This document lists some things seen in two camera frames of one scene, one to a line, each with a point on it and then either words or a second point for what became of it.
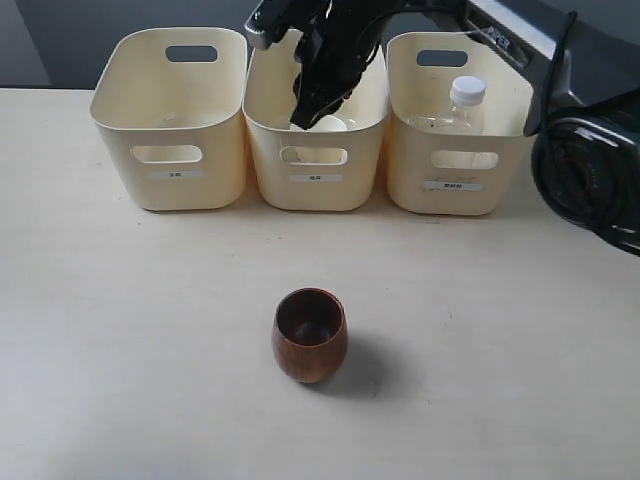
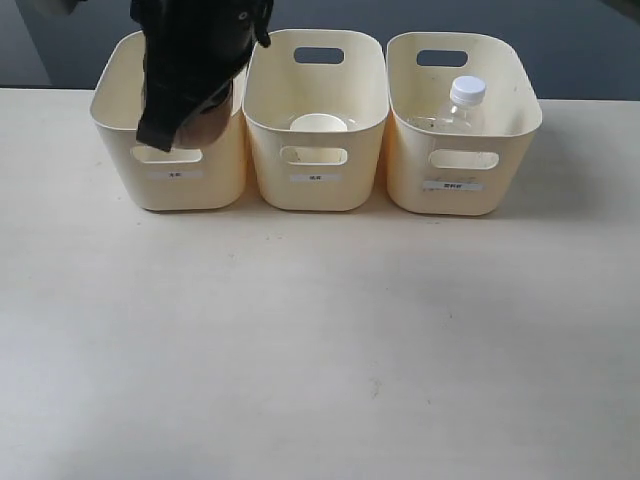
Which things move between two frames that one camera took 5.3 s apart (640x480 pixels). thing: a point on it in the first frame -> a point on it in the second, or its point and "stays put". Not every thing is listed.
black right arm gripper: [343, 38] -> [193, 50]
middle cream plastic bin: [311, 169] stays put
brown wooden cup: [309, 334] -> [211, 128]
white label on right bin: [452, 186] stays put
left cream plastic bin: [171, 104] stays put
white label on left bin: [175, 174] stays put
